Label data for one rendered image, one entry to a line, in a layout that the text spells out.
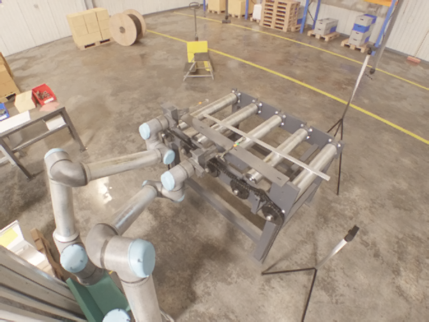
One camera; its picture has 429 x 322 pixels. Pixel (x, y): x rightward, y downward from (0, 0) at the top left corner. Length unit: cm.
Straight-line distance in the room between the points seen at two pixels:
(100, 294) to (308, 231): 200
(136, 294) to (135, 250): 20
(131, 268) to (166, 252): 161
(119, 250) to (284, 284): 177
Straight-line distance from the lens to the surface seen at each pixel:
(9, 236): 254
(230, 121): 212
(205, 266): 225
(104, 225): 87
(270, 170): 134
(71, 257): 151
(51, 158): 122
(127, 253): 75
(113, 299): 162
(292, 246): 244
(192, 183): 231
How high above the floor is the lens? 214
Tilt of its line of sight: 46 degrees down
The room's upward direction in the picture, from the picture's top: straight up
